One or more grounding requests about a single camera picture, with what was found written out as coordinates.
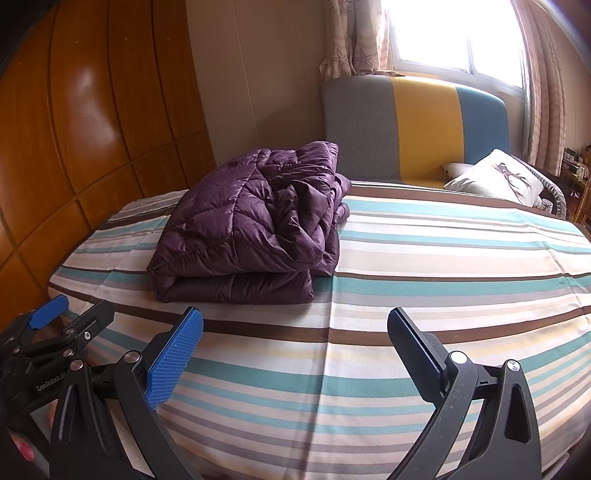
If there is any person's left hand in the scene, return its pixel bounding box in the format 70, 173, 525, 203
8, 399, 61, 466

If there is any beige pillow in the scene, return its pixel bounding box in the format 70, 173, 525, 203
440, 162, 474, 179

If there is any grey yellow blue headboard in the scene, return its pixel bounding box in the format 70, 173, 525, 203
320, 76, 511, 190

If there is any beige patterned curtain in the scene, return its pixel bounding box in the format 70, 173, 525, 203
320, 0, 391, 79
512, 0, 566, 176

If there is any striped bed quilt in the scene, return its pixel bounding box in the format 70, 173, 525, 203
46, 178, 591, 480

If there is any purple puffer jacket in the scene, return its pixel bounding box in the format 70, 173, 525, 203
147, 141, 352, 305

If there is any wooden wardrobe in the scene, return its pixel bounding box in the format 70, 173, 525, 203
0, 0, 218, 333

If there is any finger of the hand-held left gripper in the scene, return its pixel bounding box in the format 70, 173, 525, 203
0, 294, 70, 354
18, 300, 115, 363

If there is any wooden rattan chair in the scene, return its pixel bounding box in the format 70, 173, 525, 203
570, 178, 591, 232

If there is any bright window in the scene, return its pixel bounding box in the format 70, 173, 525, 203
385, 0, 529, 88

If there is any grey bedside crib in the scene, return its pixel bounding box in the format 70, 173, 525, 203
526, 159, 566, 217

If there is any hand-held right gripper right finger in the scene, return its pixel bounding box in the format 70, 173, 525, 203
387, 307, 542, 480

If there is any cluttered desk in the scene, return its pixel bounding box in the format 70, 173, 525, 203
561, 143, 591, 180

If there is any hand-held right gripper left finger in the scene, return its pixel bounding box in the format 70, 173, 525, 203
50, 306, 205, 480

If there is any white printed pillow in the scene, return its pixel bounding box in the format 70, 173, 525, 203
443, 148, 546, 206

